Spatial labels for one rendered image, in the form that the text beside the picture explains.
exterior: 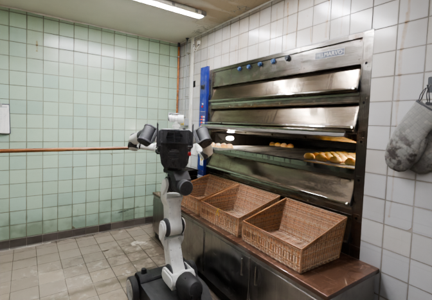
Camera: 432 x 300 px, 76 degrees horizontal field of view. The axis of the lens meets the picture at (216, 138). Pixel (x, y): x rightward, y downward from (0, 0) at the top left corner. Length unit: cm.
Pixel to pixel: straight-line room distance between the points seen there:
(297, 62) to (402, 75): 82
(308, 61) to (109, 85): 247
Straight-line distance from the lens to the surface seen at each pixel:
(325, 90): 219
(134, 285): 253
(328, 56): 231
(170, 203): 226
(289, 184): 244
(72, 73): 377
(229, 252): 232
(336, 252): 215
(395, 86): 202
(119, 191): 396
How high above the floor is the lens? 146
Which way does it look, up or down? 3 degrees down
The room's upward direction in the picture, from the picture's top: 2 degrees clockwise
